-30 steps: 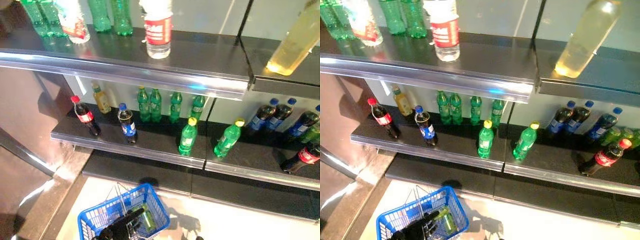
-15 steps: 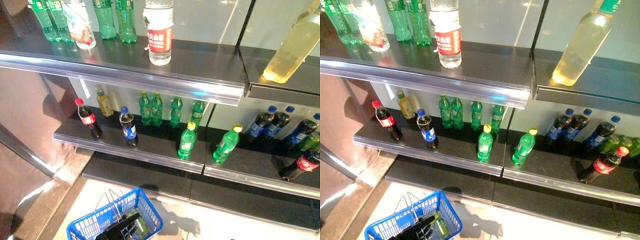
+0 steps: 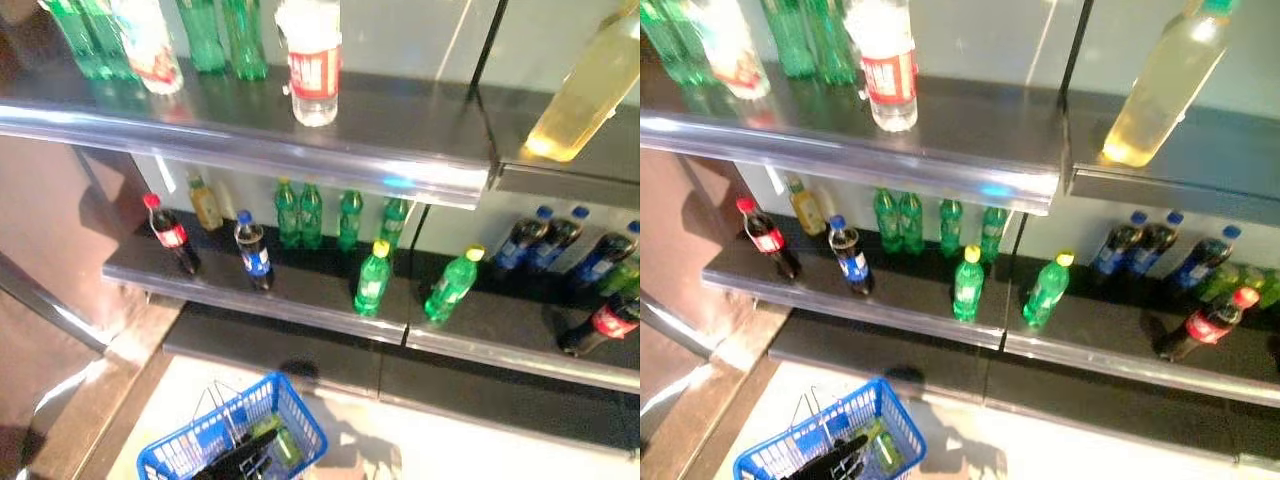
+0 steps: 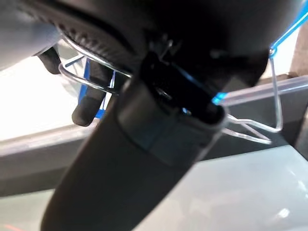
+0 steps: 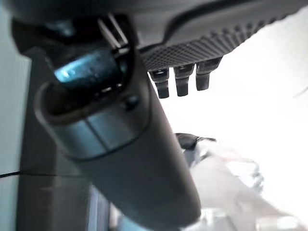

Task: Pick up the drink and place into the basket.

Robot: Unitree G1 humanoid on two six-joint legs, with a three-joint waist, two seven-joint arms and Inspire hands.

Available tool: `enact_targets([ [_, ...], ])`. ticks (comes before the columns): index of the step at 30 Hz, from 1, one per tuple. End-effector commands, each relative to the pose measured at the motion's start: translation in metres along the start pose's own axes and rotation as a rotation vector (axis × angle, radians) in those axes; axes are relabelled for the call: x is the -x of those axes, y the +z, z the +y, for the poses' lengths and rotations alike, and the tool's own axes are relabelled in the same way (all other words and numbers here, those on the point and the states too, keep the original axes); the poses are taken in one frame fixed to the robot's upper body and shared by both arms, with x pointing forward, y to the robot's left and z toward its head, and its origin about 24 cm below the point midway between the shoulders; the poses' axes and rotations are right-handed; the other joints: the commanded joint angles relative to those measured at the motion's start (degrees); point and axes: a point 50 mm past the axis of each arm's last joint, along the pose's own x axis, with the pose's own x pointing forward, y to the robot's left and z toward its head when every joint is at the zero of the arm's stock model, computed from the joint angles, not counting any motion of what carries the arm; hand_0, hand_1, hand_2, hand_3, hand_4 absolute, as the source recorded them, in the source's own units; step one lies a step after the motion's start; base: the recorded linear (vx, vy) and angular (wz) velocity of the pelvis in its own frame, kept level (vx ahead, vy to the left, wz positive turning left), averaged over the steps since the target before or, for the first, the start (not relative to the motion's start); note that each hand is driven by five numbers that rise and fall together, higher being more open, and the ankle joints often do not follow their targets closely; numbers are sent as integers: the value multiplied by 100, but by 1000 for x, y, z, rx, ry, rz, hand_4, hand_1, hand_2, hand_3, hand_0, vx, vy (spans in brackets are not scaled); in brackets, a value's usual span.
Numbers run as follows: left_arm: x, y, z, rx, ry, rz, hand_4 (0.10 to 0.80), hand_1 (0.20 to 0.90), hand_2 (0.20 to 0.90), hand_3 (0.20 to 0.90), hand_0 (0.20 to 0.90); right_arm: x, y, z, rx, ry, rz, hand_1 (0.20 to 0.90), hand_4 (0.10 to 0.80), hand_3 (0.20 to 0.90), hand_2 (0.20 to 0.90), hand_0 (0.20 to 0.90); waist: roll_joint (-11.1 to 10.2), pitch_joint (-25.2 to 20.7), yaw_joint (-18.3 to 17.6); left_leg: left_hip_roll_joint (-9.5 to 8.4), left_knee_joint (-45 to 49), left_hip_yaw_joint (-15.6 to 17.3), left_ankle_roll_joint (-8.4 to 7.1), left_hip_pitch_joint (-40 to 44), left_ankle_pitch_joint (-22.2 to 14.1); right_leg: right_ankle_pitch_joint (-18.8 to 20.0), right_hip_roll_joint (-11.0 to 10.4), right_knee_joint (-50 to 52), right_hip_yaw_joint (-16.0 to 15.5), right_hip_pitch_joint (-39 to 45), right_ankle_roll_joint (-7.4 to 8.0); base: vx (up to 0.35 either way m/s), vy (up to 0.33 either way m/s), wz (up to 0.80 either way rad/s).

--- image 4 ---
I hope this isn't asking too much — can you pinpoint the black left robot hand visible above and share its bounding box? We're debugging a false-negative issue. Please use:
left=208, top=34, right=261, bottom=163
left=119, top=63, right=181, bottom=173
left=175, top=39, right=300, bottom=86
left=14, top=0, right=301, bottom=231

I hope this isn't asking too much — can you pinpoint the blue plastic shopping basket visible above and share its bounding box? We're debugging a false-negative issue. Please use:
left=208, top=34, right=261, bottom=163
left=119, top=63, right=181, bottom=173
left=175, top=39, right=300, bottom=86
left=57, top=0, right=308, bottom=145

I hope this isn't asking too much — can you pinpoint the silver left robot leg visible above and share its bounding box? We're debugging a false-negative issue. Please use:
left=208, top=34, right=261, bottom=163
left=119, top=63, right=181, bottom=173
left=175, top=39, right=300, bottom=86
left=0, top=0, right=60, bottom=72

